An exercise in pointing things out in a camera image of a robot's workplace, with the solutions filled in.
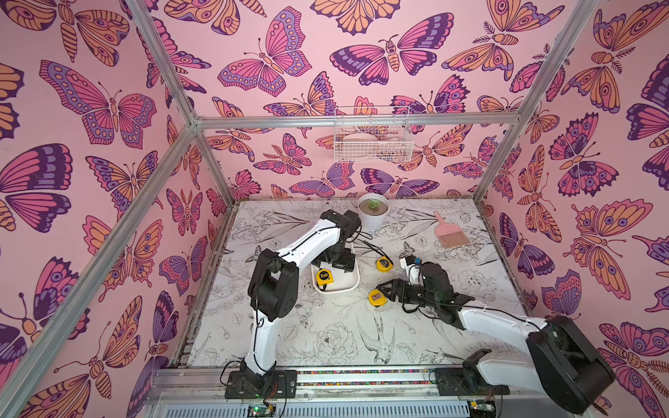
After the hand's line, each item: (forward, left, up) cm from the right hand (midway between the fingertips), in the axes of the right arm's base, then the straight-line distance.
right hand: (381, 290), depth 84 cm
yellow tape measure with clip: (0, +1, -5) cm, 5 cm away
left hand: (+9, +14, 0) cm, 17 cm away
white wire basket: (+44, +2, +25) cm, 51 cm away
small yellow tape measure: (+7, +19, -5) cm, 21 cm away
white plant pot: (+33, +1, +3) cm, 34 cm away
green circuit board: (-32, +34, -8) cm, 48 cm away
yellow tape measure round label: (+13, -3, -6) cm, 15 cm away
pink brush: (+28, -31, -7) cm, 43 cm away
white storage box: (+6, +13, -6) cm, 15 cm away
